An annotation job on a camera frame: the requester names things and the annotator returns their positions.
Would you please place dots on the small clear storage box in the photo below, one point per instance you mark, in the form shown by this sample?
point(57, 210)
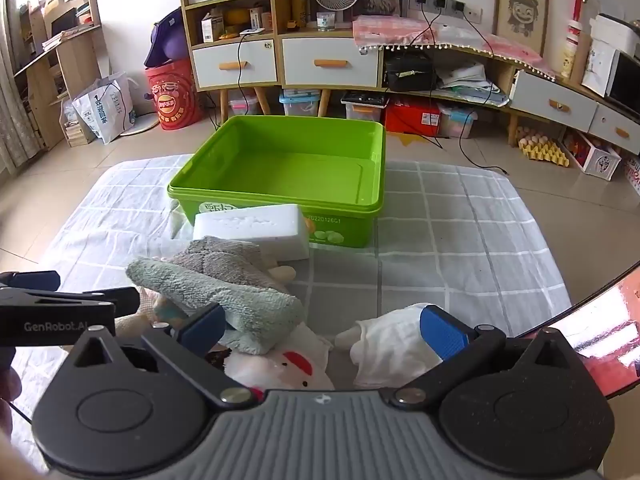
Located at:
point(245, 106)

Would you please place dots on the clear box with blue lid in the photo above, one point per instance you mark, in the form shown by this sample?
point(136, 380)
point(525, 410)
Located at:
point(300, 104)

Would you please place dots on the pile of folded papers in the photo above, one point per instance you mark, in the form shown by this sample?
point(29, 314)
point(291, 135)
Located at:
point(472, 82)

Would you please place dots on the black microwave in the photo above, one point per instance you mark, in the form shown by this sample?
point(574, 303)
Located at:
point(625, 82)

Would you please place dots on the white shopping bag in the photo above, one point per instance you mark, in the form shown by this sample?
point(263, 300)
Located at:
point(102, 110)

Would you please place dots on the cream bottle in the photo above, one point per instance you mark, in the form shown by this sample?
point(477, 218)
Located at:
point(571, 50)

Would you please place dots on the beige plush doll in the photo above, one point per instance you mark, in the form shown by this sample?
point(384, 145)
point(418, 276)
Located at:
point(284, 273)

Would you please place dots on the wooden bookshelf desk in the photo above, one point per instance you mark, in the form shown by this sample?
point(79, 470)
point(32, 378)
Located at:
point(60, 60)

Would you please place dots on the clear box with black lid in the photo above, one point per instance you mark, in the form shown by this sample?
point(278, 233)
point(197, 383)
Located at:
point(364, 106)

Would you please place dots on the small white carton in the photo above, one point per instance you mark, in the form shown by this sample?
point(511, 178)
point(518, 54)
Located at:
point(212, 26)

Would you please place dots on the white cloth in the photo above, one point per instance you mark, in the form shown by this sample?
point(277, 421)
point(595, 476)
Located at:
point(395, 340)

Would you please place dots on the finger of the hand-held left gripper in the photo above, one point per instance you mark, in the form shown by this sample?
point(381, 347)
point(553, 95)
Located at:
point(32, 280)
point(122, 301)

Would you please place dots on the reflective dark-rimmed panel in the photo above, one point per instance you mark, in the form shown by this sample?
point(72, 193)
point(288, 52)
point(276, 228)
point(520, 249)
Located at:
point(605, 330)

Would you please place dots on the pale green fluffy cloth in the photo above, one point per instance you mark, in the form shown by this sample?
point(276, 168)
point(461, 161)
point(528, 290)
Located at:
point(235, 305)

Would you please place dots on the wall power sockets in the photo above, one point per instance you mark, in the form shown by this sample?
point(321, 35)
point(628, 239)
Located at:
point(447, 6)

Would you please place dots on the red storage box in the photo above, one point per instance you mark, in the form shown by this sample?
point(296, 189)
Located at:
point(412, 115)

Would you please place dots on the glass jar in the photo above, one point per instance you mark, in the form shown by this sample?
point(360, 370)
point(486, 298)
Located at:
point(326, 21)

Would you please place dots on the green plastic box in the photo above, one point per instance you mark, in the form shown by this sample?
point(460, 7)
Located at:
point(290, 170)

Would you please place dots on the long low wooden cabinet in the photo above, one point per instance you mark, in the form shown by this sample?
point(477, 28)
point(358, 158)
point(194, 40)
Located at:
point(560, 95)

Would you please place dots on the yellow can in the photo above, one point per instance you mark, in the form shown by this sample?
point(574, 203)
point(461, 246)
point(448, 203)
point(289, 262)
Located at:
point(299, 9)

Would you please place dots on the wooden shelf cabinet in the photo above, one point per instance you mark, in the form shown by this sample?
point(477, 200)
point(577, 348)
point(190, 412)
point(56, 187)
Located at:
point(280, 40)

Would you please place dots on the white appliance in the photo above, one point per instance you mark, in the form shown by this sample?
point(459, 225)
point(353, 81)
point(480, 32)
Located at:
point(617, 32)

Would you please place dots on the person's left hand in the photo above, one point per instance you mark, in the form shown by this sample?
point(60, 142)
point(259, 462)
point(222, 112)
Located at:
point(9, 390)

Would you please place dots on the framed cartoon girl picture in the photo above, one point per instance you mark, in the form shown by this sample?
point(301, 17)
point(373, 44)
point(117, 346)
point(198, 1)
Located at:
point(520, 10)

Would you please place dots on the pink table runner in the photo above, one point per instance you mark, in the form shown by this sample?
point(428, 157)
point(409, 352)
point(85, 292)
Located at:
point(400, 32)

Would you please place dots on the white sponge block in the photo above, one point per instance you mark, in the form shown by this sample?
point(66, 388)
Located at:
point(255, 227)

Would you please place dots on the santa plush toy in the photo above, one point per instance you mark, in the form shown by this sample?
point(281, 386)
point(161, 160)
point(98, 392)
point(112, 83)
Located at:
point(285, 367)

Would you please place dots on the white box with red print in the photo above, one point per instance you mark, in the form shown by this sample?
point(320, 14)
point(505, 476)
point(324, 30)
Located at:
point(597, 157)

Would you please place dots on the white low cabinet drawer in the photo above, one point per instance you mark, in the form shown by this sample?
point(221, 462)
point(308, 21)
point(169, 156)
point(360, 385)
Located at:
point(555, 102)
point(617, 130)

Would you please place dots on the black bag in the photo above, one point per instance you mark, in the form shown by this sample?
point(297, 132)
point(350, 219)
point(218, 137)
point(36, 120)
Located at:
point(410, 72)

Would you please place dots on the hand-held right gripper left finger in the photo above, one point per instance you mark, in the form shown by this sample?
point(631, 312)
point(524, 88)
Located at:
point(202, 329)

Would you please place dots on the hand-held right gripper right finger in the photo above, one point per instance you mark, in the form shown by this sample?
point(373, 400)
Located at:
point(442, 332)

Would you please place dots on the yellow egg tray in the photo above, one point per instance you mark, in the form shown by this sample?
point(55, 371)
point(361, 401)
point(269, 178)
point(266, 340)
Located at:
point(545, 152)

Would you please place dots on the red printed bag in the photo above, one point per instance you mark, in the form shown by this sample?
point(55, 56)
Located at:
point(172, 97)

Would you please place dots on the grey fluffy cloth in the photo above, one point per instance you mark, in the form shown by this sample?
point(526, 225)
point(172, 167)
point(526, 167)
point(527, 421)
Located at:
point(220, 255)

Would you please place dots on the beige curtain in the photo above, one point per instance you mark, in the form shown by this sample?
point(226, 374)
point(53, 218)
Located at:
point(15, 100)

